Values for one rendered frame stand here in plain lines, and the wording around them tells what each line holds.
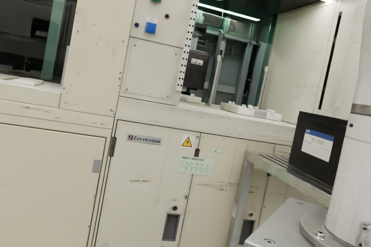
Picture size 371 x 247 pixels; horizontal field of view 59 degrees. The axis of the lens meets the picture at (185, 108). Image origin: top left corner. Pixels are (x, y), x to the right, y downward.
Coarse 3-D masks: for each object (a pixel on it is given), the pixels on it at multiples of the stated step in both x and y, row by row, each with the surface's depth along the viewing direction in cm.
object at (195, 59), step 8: (192, 56) 161; (200, 56) 163; (208, 56) 164; (192, 64) 162; (200, 64) 163; (192, 72) 162; (200, 72) 164; (184, 80) 162; (192, 80) 163; (200, 80) 164; (192, 88) 169; (200, 88) 164
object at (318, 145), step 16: (304, 112) 101; (304, 128) 100; (320, 128) 92; (336, 128) 85; (304, 144) 98; (320, 144) 90; (336, 144) 84; (304, 160) 97; (320, 160) 89; (336, 160) 83; (320, 176) 88
